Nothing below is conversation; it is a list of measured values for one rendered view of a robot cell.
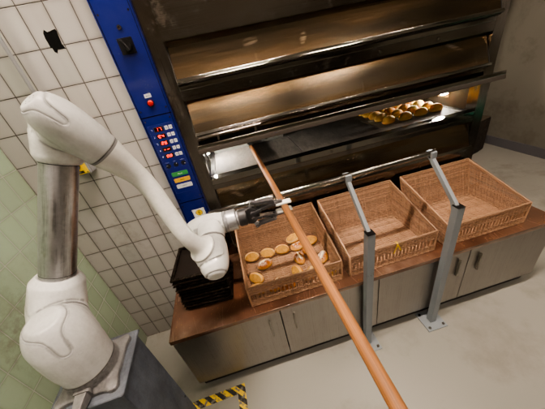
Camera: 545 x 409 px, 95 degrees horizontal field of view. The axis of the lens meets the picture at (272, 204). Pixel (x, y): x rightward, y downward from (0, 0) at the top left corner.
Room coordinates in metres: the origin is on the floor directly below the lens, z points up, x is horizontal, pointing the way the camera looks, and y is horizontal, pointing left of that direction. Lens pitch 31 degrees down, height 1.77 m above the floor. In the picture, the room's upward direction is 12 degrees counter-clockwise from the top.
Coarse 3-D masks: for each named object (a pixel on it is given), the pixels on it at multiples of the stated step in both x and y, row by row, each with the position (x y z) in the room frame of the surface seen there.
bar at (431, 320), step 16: (400, 160) 1.15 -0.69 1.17; (432, 160) 1.15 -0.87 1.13; (336, 176) 1.12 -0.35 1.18; (352, 176) 1.11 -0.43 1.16; (288, 192) 1.08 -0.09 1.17; (352, 192) 1.06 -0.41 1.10; (448, 192) 1.02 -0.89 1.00; (224, 208) 1.05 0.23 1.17; (240, 208) 1.05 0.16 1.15; (464, 208) 0.94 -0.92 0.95; (448, 224) 0.97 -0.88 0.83; (368, 240) 0.88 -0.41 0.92; (448, 240) 0.95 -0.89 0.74; (368, 256) 0.88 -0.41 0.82; (448, 256) 0.94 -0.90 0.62; (368, 272) 0.88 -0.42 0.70; (368, 288) 0.88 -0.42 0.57; (368, 304) 0.89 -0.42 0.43; (432, 304) 0.95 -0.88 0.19; (368, 320) 0.89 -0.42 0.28; (432, 320) 0.94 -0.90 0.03; (368, 336) 0.89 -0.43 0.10
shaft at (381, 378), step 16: (256, 160) 1.50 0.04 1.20; (288, 208) 0.87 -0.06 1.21; (304, 240) 0.65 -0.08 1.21; (320, 272) 0.50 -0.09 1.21; (336, 288) 0.44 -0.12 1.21; (336, 304) 0.39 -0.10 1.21; (352, 320) 0.34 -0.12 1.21; (352, 336) 0.31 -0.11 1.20; (368, 352) 0.26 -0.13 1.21; (368, 368) 0.24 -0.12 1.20; (384, 384) 0.21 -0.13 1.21; (384, 400) 0.19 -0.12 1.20; (400, 400) 0.18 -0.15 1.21
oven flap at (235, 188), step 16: (448, 128) 1.61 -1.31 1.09; (464, 128) 1.62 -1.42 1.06; (384, 144) 1.56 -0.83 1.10; (400, 144) 1.57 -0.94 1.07; (416, 144) 1.57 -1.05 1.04; (432, 144) 1.57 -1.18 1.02; (448, 144) 1.57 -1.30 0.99; (464, 144) 1.58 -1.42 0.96; (336, 160) 1.52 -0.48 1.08; (352, 160) 1.52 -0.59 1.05; (368, 160) 1.52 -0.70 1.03; (384, 160) 1.53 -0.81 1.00; (416, 160) 1.52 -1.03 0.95; (272, 176) 1.47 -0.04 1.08; (288, 176) 1.48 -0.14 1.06; (304, 176) 1.48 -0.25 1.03; (320, 176) 1.48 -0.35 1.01; (224, 192) 1.43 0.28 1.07; (240, 192) 1.43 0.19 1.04; (256, 192) 1.43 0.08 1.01; (272, 192) 1.44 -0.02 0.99; (304, 192) 1.42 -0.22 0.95
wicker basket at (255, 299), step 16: (304, 208) 1.43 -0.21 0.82; (272, 224) 1.39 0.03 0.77; (288, 224) 1.39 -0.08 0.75; (304, 224) 1.39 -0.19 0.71; (320, 224) 1.25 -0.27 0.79; (240, 240) 1.35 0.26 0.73; (256, 240) 1.35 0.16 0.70; (272, 240) 1.36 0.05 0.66; (320, 240) 1.30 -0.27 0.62; (240, 256) 1.12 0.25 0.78; (272, 256) 1.28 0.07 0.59; (288, 256) 1.25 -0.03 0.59; (304, 256) 1.21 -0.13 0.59; (336, 256) 1.05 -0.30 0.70; (256, 272) 1.17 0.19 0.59; (288, 272) 1.11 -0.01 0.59; (304, 272) 0.95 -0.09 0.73; (336, 272) 1.03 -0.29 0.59; (256, 288) 0.93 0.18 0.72; (272, 288) 0.94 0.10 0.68; (288, 288) 0.95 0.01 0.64; (304, 288) 0.95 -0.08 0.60; (256, 304) 0.92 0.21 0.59
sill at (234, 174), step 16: (464, 112) 1.62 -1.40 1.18; (400, 128) 1.57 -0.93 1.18; (416, 128) 1.55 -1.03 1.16; (336, 144) 1.53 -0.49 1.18; (352, 144) 1.51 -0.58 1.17; (272, 160) 1.51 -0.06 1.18; (288, 160) 1.46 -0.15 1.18; (304, 160) 1.47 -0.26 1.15; (224, 176) 1.42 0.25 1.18; (240, 176) 1.43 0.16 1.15
